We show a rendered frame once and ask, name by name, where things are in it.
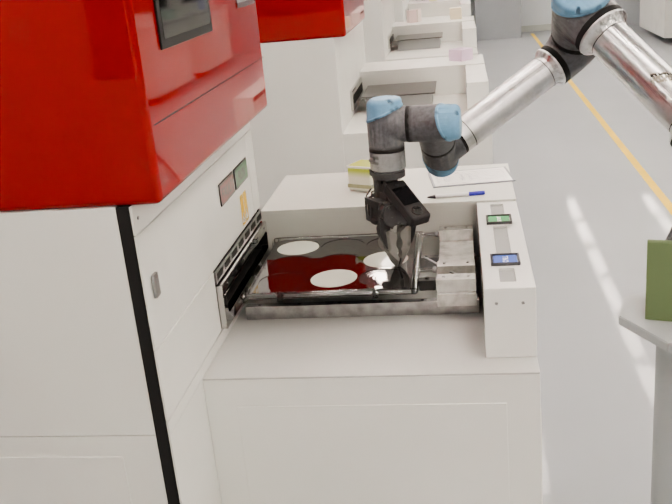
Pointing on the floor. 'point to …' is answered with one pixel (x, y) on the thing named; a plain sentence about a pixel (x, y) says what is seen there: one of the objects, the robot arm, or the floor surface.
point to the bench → (656, 17)
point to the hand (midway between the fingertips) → (399, 261)
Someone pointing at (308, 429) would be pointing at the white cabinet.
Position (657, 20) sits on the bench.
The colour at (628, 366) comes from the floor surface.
